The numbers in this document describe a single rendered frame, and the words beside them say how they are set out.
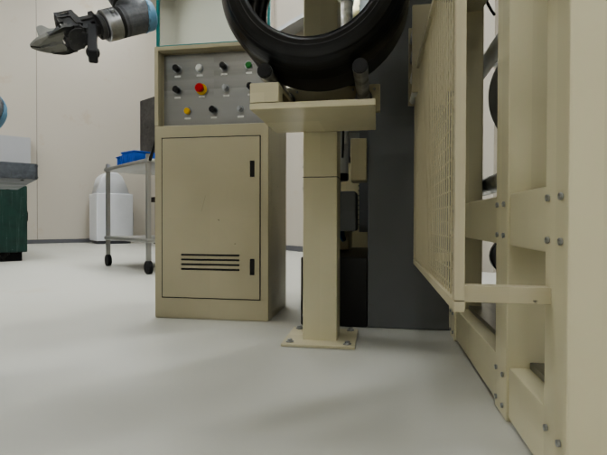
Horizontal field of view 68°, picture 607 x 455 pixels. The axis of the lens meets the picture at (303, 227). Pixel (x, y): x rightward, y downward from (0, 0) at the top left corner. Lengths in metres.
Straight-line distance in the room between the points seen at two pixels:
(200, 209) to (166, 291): 0.42
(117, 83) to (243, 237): 9.28
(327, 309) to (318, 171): 0.51
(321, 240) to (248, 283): 0.53
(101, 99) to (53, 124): 1.11
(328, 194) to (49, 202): 9.10
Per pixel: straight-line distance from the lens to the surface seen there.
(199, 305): 2.18
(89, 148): 10.72
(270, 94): 1.39
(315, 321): 1.73
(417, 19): 1.75
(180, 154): 2.20
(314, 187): 1.69
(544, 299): 0.87
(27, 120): 10.61
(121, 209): 9.78
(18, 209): 6.00
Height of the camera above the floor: 0.46
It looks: 1 degrees down
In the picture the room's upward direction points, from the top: straight up
